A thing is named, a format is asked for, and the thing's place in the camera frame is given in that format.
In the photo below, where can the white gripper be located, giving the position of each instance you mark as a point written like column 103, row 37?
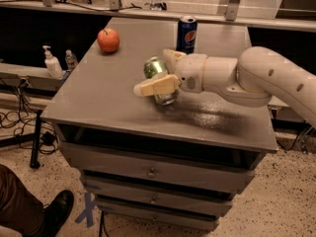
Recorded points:
column 190, row 71

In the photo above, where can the top drawer with knob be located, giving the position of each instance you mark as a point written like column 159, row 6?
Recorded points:
column 156, row 169

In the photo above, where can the drawer with knob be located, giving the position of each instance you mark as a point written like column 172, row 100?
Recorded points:
column 157, row 213
column 156, row 169
column 112, row 189

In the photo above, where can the clear small plastic bottle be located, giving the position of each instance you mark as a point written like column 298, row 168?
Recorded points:
column 71, row 60

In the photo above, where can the red apple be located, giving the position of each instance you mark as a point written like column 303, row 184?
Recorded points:
column 108, row 40

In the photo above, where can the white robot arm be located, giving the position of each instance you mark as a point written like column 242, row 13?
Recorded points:
column 250, row 80

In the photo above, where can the black leather shoe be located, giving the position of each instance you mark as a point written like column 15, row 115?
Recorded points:
column 56, row 214

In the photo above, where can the blue Pepsi can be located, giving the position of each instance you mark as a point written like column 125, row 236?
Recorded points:
column 187, row 33

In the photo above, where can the bottom drawer with knob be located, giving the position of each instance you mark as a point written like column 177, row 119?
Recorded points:
column 157, row 213

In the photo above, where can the grey drawer cabinet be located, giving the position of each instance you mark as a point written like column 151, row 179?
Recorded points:
column 97, row 107

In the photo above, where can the middle drawer with knob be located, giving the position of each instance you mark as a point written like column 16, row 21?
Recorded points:
column 112, row 189

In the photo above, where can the black stand leg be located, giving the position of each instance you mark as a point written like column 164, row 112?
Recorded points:
column 34, row 163

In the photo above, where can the white pump sanitizer bottle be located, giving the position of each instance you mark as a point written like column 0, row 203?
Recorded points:
column 52, row 64

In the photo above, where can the blue tape cross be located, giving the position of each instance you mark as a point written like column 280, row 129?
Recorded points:
column 86, row 215

